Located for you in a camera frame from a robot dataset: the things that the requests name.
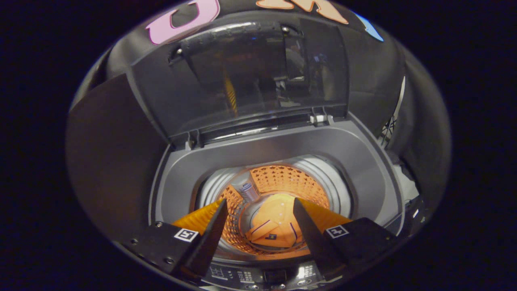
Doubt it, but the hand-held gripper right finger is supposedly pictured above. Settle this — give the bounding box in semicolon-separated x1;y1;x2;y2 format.
292;197;398;279

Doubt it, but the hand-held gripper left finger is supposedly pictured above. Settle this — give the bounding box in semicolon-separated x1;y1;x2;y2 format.
115;198;229;283

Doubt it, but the orange shirt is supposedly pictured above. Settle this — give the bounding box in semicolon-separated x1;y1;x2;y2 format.
246;194;309;248

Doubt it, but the grey washing machine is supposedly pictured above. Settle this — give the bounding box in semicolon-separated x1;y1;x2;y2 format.
147;113;404;291

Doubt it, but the white cabinet with dark top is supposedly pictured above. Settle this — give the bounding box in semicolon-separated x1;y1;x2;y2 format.
67;75;168;243

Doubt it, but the metal backdrop stand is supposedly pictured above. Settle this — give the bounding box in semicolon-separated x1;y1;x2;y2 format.
380;77;406;147

